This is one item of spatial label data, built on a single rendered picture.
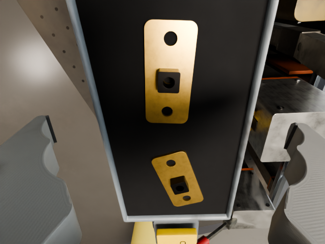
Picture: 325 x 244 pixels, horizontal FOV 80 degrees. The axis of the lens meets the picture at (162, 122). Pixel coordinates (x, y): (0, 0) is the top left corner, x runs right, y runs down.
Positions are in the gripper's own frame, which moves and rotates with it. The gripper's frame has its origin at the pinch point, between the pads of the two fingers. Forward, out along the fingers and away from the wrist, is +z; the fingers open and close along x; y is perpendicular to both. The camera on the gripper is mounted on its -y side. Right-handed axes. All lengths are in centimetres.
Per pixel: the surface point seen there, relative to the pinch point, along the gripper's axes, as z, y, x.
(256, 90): 4.6, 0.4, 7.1
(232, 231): 110, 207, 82
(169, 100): 4.9, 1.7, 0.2
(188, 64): 4.9, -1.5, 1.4
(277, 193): 20.8, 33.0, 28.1
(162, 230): 6.0, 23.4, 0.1
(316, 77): 21.3, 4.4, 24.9
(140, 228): 94, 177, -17
